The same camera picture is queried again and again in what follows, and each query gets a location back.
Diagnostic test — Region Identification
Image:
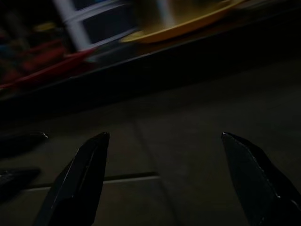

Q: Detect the white rack frame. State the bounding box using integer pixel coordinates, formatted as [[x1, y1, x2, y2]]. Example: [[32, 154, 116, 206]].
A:
[[53, 0, 142, 52]]

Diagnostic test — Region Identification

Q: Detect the red plate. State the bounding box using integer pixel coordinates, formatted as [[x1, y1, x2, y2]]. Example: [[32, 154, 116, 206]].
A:
[[0, 48, 97, 90]]

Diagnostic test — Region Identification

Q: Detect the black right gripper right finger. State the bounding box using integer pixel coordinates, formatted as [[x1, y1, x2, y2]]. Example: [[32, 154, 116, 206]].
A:
[[222, 131, 301, 226]]

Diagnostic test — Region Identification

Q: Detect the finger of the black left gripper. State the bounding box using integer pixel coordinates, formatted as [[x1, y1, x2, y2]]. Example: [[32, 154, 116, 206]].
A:
[[0, 131, 49, 157], [0, 167, 41, 188]]

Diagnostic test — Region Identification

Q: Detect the yellow round plate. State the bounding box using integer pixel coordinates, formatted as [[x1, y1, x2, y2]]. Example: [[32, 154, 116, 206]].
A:
[[119, 0, 250, 44]]

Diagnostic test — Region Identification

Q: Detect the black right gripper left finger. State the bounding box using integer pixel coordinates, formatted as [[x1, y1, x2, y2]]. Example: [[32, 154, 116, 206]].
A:
[[32, 131, 111, 226]]

